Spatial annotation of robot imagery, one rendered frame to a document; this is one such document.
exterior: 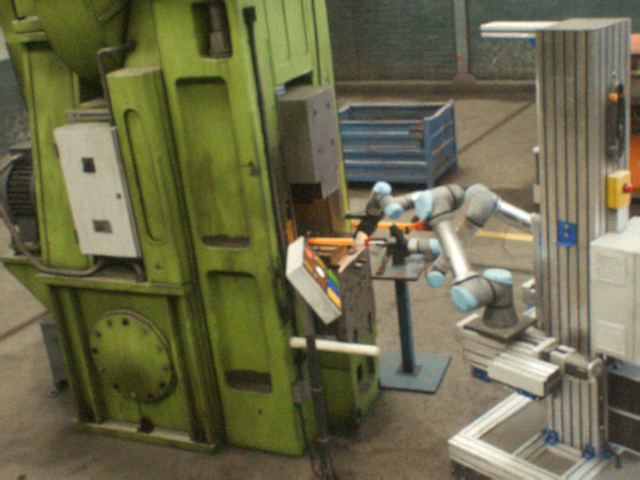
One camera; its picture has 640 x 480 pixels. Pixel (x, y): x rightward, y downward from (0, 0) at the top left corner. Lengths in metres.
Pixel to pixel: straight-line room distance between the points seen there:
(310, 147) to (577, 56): 1.29
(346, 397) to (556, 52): 2.08
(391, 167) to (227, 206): 4.26
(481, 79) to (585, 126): 8.77
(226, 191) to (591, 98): 1.67
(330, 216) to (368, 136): 3.69
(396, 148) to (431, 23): 4.47
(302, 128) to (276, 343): 1.03
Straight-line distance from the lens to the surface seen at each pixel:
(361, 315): 4.42
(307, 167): 3.98
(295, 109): 3.92
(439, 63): 12.31
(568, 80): 3.36
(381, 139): 8.08
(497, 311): 3.67
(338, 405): 4.52
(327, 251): 4.20
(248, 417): 4.45
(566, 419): 3.96
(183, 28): 3.84
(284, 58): 4.04
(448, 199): 3.63
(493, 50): 11.96
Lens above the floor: 2.51
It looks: 20 degrees down
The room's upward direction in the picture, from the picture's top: 7 degrees counter-clockwise
